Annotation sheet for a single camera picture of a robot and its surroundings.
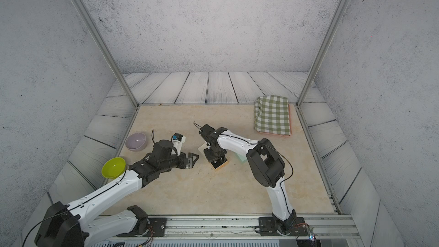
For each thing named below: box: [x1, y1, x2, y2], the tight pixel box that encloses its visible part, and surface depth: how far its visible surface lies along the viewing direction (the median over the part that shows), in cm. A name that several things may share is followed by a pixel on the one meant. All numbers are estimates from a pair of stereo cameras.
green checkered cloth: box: [253, 94, 291, 136], surface depth 117 cm
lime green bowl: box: [101, 157, 127, 179], surface depth 91 cm
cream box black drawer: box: [209, 155, 230, 170], surface depth 91 cm
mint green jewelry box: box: [236, 153, 248, 165], surface depth 93 cm
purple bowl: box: [125, 132, 147, 151], surface depth 100 cm
